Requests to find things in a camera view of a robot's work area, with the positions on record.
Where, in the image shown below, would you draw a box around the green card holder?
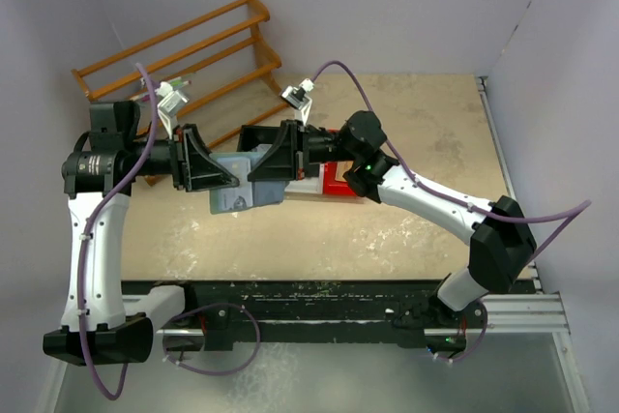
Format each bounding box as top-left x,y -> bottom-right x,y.
214,152 -> 288,208

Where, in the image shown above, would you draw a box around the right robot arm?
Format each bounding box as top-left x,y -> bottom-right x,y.
238,111 -> 537,311

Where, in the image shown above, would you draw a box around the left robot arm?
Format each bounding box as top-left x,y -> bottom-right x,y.
43,101 -> 240,366

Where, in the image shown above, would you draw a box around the white crest card in holder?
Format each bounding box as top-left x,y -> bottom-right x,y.
210,188 -> 253,215

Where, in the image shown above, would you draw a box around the white plastic bin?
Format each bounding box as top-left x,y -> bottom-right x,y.
284,177 -> 323,194

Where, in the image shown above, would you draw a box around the black plastic bin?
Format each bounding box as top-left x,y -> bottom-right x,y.
237,125 -> 286,159

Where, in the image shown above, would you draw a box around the red plastic bin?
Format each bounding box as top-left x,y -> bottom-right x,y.
319,161 -> 357,197

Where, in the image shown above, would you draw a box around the pens on rack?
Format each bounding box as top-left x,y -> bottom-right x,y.
131,76 -> 192,103

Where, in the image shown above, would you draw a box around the wooden rack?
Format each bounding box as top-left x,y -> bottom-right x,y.
71,0 -> 293,187

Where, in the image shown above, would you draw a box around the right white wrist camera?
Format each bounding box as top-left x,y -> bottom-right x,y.
280,78 -> 314,125

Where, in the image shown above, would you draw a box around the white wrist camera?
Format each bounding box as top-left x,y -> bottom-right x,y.
156,87 -> 190,137
280,78 -> 314,125

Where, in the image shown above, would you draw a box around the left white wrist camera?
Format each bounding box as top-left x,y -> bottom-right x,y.
156,87 -> 190,137

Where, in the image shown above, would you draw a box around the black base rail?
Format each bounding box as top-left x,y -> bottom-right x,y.
120,279 -> 485,351

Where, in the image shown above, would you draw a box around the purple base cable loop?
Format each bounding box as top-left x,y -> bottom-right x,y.
162,304 -> 262,378

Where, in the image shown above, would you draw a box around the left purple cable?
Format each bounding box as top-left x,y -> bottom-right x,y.
76,62 -> 163,402

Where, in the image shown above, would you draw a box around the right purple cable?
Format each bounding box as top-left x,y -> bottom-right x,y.
311,60 -> 592,366

